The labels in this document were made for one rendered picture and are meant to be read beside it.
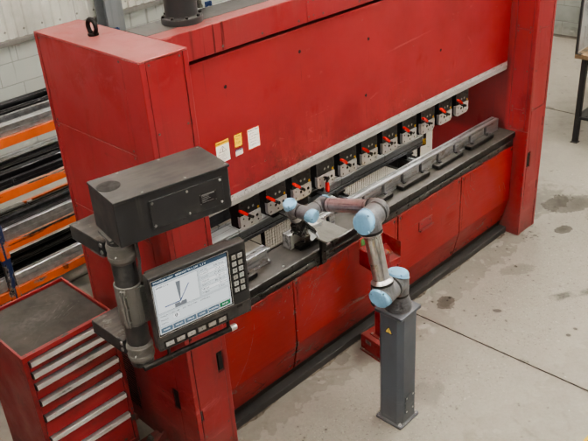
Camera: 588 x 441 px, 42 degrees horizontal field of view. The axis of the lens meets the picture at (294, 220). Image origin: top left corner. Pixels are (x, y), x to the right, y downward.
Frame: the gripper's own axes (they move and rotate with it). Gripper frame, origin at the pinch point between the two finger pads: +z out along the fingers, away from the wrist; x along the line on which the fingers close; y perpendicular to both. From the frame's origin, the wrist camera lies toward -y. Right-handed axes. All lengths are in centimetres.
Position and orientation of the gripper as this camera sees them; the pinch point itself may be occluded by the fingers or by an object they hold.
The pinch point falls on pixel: (308, 234)
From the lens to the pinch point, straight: 433.5
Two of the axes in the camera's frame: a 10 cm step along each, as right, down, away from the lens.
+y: -4.3, 8.1, -4.0
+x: 8.6, 2.3, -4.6
